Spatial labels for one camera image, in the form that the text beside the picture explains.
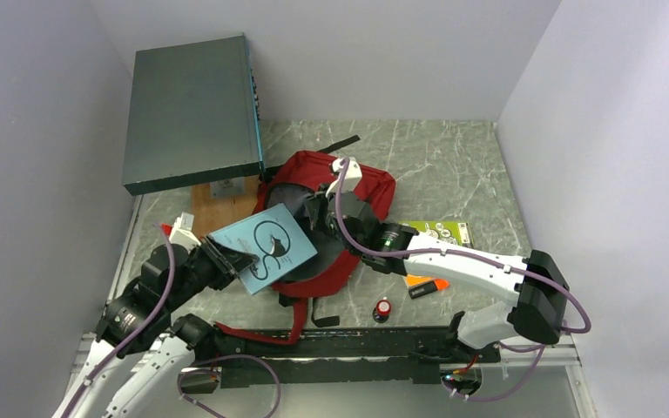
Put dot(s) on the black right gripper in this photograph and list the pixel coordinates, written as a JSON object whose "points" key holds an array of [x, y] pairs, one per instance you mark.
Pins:
{"points": [[316, 205]]}

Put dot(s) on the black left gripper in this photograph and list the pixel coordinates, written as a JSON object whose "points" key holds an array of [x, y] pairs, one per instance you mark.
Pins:
{"points": [[228, 263]]}

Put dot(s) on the red backpack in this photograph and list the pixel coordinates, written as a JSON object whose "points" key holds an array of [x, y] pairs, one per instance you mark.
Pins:
{"points": [[291, 184]]}

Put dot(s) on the light blue book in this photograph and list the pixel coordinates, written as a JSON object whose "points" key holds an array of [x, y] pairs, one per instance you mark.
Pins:
{"points": [[275, 238]]}

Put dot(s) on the green comic book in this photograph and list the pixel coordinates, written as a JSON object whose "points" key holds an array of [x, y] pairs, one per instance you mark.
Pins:
{"points": [[454, 232]]}

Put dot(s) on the orange comic book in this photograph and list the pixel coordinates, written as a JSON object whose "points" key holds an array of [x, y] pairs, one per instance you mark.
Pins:
{"points": [[415, 280]]}

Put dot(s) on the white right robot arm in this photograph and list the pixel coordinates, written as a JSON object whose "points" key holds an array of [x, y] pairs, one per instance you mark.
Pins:
{"points": [[530, 294]]}

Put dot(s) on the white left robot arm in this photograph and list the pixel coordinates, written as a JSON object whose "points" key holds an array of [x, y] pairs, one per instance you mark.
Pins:
{"points": [[139, 346]]}

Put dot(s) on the wooden board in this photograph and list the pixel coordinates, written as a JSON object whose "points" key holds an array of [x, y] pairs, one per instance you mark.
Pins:
{"points": [[212, 213]]}

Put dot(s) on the orange highlighter marker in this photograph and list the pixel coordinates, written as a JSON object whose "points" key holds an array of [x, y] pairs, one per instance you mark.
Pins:
{"points": [[427, 288]]}

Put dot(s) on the dark grey box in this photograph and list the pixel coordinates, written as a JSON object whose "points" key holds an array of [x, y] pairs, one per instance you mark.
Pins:
{"points": [[193, 118]]}

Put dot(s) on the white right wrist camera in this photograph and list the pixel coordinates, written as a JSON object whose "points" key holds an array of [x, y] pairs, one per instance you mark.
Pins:
{"points": [[348, 175]]}

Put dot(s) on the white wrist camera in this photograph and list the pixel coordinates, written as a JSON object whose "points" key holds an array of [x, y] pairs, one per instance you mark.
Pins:
{"points": [[348, 175], [180, 232]]}

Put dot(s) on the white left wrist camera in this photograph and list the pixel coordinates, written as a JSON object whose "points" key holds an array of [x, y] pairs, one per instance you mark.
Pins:
{"points": [[180, 232]]}

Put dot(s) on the metal post with base plate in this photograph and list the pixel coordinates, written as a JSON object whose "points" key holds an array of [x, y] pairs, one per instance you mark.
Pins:
{"points": [[228, 188]]}

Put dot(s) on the black mounting rail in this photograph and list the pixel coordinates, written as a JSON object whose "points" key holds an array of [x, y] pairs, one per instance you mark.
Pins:
{"points": [[361, 354]]}

